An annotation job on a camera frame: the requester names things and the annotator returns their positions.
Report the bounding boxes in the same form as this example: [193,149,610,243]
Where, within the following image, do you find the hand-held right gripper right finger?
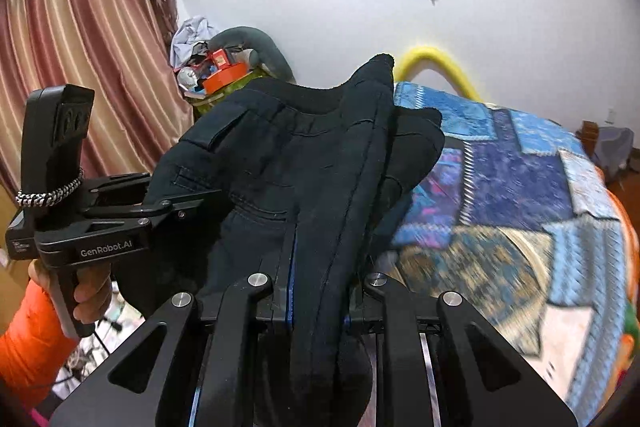
[345,257,576,427]

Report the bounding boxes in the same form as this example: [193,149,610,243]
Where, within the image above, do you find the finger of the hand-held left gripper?
[82,172,153,208]
[90,188,224,230]

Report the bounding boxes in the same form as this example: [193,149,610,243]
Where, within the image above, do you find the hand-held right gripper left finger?
[47,227,296,427]

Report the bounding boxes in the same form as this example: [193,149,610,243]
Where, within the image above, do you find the black pants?
[107,52,446,427]

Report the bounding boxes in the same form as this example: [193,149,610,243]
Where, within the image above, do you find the person's left hand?
[27,258,115,329]

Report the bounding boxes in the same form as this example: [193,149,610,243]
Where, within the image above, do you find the striped pink curtain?
[0,0,196,202]

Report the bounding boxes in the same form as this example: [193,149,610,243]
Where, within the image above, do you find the orange box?
[202,62,251,94]

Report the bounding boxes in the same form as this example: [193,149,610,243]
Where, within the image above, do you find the light blue cloth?
[170,16,218,65]

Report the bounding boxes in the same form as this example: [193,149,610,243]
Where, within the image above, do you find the blue patchwork quilt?
[350,82,633,423]

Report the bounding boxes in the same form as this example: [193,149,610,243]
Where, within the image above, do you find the yellow foam tube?
[395,44,483,102]

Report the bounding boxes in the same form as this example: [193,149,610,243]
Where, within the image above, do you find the grey backpack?
[597,124,636,182]

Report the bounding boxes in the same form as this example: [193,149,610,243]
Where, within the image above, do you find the braided wrist strap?
[15,172,84,208]

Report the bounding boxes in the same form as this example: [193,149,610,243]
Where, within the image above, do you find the wooden bed post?
[575,120,601,162]

